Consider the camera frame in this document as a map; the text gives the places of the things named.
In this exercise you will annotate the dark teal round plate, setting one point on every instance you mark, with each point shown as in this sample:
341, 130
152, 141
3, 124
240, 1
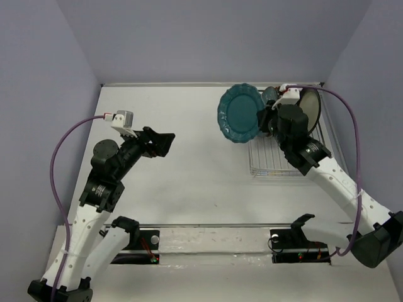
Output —
270, 95

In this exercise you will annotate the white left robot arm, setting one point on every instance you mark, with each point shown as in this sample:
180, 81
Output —
79, 262

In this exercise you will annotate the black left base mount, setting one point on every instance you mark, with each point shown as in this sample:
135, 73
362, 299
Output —
143, 251

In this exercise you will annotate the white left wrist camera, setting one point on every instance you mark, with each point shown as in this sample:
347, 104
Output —
122, 123

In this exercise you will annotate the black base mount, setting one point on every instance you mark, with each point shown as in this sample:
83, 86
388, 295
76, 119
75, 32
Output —
288, 247
143, 251

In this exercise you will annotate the cream plate with grey rim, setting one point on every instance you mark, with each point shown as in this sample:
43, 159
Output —
311, 105

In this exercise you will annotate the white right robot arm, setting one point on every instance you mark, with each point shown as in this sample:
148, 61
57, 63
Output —
376, 231

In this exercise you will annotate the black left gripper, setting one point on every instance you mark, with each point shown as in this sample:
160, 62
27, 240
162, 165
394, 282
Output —
161, 144

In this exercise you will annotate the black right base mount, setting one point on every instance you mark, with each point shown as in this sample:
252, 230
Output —
288, 247

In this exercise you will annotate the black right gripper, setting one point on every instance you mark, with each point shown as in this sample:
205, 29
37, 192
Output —
265, 114

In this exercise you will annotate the teal scalloped plate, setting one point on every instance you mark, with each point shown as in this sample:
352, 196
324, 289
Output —
237, 113

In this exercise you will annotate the metal wire dish rack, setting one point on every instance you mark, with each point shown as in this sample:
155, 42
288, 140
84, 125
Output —
267, 159

